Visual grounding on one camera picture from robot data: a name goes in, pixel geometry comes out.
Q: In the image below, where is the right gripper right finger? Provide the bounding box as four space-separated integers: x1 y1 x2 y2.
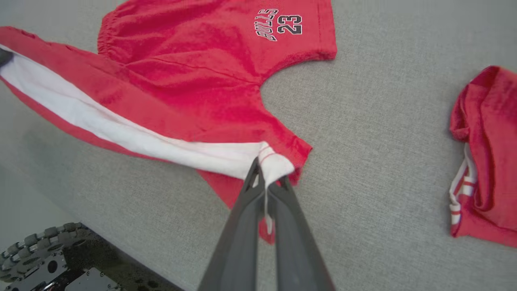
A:
269 176 336 291

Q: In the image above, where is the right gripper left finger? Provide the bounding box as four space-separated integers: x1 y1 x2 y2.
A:
198 158 266 291

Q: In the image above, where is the red shorts white stripe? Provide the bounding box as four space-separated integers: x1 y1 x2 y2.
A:
0 0 338 245

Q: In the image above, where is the red basketball jersey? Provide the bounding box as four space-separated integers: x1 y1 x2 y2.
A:
449 65 517 248

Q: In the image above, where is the grey fabric sofa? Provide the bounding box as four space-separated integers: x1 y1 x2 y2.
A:
0 0 517 291

